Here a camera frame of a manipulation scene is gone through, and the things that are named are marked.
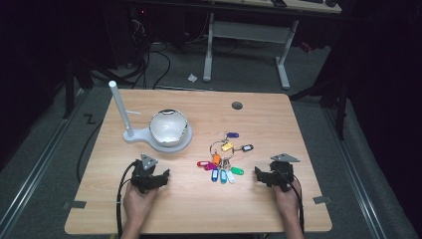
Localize shiny silver bowl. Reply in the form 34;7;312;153
148;109;190;147

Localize black metal stand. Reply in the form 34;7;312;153
288;79;350;141
62;55;95;120

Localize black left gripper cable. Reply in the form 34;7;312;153
114;160;139;239

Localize person's right hand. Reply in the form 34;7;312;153
272;179;304;221

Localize metal floor rail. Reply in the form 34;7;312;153
320;106;390;239
0;89;88;239

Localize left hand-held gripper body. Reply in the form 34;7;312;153
129;152;160;195

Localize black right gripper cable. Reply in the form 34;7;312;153
274;167;306;235

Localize white-framed desk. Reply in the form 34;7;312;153
201;0;343;91

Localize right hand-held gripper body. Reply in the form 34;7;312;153
268;152;302;193

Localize key ring with coloured tags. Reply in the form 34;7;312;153
196;131;255;185

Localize bundle of black cables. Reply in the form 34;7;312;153
129;14;172;91

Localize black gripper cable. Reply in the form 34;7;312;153
114;160;139;239
274;167;306;235

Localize black floor cable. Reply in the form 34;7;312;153
76;120;105;184

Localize person's left hand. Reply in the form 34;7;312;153
122;181;160;223

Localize white stand with pole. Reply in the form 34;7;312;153
107;80;194;154

